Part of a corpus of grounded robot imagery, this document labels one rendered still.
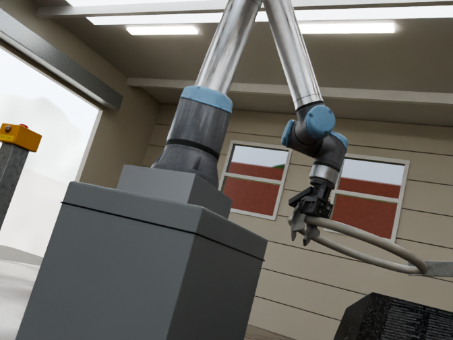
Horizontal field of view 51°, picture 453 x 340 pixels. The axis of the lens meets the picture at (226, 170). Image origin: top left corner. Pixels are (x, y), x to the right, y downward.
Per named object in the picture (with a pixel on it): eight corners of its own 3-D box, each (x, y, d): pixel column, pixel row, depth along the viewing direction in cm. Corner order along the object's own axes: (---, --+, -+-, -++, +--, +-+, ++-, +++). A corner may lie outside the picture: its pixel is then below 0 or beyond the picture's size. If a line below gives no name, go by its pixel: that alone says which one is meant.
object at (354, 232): (396, 276, 186) (398, 268, 187) (453, 276, 138) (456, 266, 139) (279, 228, 190) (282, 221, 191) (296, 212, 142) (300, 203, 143)
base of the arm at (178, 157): (205, 179, 116) (215, 142, 118) (137, 166, 122) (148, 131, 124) (224, 200, 133) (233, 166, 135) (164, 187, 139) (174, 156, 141)
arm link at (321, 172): (307, 164, 159) (327, 175, 163) (303, 178, 158) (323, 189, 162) (324, 164, 151) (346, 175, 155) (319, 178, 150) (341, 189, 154)
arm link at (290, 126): (295, 111, 150) (329, 126, 152) (283, 122, 162) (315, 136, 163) (286, 137, 148) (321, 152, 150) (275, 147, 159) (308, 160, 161)
